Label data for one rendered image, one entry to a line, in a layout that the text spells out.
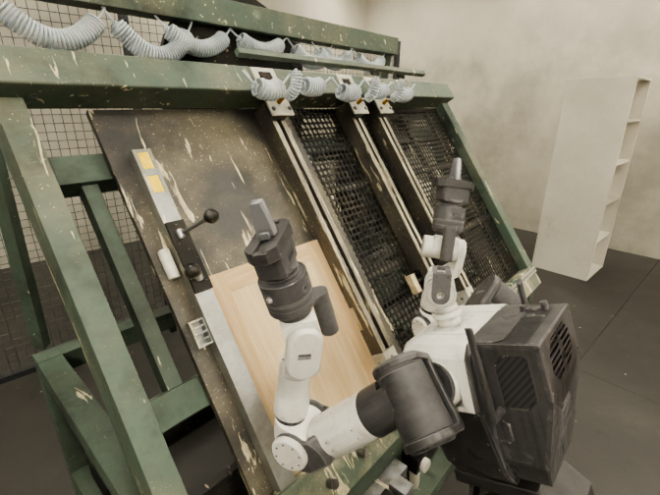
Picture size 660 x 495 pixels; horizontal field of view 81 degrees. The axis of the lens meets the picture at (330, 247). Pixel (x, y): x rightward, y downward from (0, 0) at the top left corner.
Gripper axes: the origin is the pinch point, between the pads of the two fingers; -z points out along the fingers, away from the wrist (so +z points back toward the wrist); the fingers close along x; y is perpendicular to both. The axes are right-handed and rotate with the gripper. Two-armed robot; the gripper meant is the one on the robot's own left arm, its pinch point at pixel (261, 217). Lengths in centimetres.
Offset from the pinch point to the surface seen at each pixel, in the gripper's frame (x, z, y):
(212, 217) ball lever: 28.1, 9.3, -25.4
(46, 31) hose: 67, -44, -77
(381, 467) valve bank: 15, 92, 3
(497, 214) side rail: 164, 89, 68
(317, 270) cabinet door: 52, 43, -11
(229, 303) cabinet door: 25, 34, -29
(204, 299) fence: 20.1, 27.9, -31.8
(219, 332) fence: 15.8, 35.7, -28.9
